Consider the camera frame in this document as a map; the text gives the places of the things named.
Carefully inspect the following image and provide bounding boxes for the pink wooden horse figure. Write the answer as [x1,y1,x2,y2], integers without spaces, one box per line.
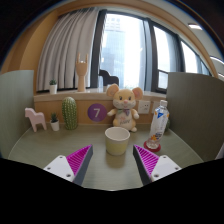
[25,108,47,132]

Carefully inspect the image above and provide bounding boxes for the black horse figure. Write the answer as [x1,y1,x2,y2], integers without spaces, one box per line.
[99,70,119,87]

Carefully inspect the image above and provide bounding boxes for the tall green ceramic cactus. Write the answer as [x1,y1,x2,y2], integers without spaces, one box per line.
[62,97,78,130]

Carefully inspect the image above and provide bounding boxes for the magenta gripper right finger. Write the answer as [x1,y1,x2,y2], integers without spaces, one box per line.
[132,144,183,186]

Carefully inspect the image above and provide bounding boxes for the clear plastic water bottle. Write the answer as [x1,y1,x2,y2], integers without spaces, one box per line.
[147,100,169,146]

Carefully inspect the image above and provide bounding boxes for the pale yellow paper cup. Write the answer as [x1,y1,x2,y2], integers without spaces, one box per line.
[105,127,130,156]

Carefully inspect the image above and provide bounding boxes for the red round coaster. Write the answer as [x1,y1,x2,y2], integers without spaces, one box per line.
[143,141,161,152]

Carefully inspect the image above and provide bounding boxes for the wooden hand model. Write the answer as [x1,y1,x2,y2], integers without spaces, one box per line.
[75,54,88,92]

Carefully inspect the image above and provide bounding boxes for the windowsill plant in white pot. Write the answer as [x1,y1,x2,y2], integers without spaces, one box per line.
[49,79,57,95]

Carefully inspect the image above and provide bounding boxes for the beige mouse plush toy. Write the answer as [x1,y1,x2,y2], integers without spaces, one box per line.
[106,84,143,132]

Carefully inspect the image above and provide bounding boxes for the purple round number seven sticker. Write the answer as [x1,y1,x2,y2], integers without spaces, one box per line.
[88,103,107,122]

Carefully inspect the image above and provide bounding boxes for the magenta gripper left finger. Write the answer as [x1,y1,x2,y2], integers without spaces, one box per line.
[43,144,94,187]

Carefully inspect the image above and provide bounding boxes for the small plant in white pot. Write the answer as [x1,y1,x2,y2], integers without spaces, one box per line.
[50,113,60,131]

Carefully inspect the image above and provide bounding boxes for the beige curtain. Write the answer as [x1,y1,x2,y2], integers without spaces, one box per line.
[36,7,99,91]

